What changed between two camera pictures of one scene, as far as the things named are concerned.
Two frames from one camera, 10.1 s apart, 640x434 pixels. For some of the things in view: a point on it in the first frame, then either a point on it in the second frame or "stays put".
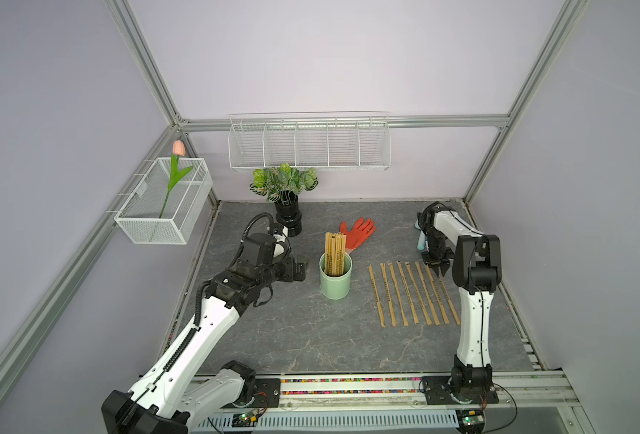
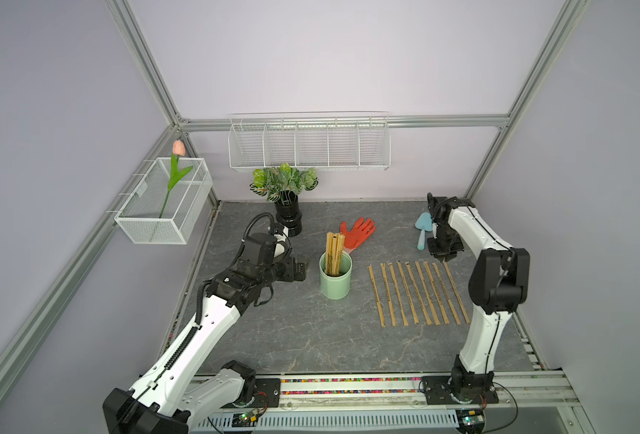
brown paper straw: (449, 302) -> (440, 293)
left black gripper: (289, 276) stays put
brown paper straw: (425, 302) stays put
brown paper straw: (432, 295) stays put
